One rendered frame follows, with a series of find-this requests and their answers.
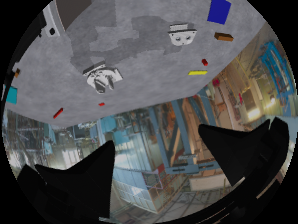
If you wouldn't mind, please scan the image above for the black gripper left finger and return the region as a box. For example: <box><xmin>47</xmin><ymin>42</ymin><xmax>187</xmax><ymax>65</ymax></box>
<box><xmin>35</xmin><ymin>140</ymin><xmax>116</xmax><ymax>220</ymax></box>

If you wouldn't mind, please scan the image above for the orange-brown rectangular block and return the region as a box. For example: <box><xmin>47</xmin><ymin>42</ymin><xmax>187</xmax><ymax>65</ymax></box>
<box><xmin>214</xmin><ymin>32</ymin><xmax>234</xmax><ymax>41</ymax></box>

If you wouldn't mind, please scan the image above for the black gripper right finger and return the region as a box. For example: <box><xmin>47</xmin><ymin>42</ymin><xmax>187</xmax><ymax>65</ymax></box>
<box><xmin>198</xmin><ymin>119</ymin><xmax>270</xmax><ymax>186</ymax></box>

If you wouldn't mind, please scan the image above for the teal flat rectangular plate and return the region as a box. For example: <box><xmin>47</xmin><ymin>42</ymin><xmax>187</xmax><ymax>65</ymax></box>
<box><xmin>5</xmin><ymin>85</ymin><xmax>17</xmax><ymax>105</ymax></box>

